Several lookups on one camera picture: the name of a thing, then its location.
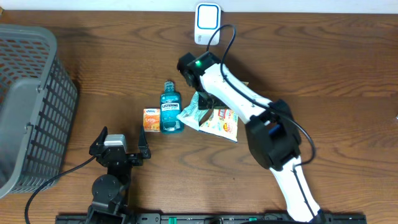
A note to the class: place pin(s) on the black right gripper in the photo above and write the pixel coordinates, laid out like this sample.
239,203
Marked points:
203,106

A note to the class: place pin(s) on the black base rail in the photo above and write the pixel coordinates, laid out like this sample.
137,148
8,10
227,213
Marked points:
156,218

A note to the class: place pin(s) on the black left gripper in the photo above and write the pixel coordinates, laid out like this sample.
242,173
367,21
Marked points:
135,159

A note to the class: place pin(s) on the grey plastic mesh basket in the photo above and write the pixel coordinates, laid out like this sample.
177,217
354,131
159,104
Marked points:
38,105

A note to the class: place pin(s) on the orange tissue pack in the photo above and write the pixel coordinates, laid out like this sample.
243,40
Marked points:
151,120

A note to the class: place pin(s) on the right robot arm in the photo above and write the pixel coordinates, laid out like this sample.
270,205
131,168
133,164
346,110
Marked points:
273,135

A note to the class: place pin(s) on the white barcode scanner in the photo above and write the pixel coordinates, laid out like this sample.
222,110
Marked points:
207,21

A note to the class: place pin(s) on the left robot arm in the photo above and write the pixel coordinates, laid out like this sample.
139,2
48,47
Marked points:
111,191

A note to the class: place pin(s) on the yellow snack bag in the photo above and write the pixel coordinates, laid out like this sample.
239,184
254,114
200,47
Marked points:
222,123

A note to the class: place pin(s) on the pale green wipes pack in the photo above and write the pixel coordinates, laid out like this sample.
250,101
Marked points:
192,115

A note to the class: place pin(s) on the teal plastic bottle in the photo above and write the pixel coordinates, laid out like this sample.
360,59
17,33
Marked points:
170,108

